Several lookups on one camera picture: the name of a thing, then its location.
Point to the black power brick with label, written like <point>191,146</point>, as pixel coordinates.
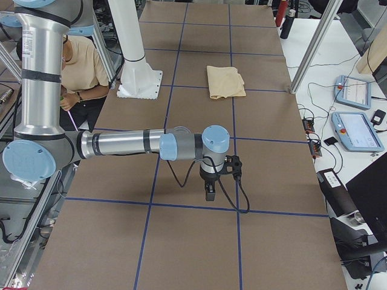
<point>335,192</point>

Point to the black bottle clear cap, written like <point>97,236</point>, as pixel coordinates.
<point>287,25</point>

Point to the small black square pad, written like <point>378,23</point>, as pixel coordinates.
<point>330,141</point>

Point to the aluminium frame post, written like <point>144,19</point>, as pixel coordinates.
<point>316,40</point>

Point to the upper orange connector board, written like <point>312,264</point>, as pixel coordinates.
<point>308,125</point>

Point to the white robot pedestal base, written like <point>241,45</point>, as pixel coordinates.
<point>138,79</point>

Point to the upper blue teach pendant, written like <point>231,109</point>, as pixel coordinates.
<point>353,92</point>

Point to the seated person in beige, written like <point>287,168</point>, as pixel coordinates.
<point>85,84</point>

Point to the blue teach pendant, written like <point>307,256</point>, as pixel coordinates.
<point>356,132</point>
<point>353,92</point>

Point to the beige long-sleeve printed shirt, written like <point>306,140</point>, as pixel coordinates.
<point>225,82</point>

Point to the red cylinder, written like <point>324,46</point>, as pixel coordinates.
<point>283,4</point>

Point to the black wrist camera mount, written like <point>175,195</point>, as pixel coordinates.
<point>232,166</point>

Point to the black power adapter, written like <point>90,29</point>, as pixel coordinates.
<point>378,117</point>

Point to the silver grey blue arm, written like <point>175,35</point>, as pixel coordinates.
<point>41,146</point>

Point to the orange connector board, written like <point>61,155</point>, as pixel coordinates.
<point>308,125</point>
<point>315,148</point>

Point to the black monitor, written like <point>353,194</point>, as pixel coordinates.
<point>368,192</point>

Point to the lower blue teach pendant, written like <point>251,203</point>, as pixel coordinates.
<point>356,132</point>

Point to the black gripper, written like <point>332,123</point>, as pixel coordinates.
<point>208,177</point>

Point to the wooden board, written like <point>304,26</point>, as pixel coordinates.
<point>375,54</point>

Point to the black monitor stand base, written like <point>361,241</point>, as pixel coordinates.
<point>358,251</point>

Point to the lower orange connector board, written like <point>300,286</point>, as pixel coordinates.
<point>315,148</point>

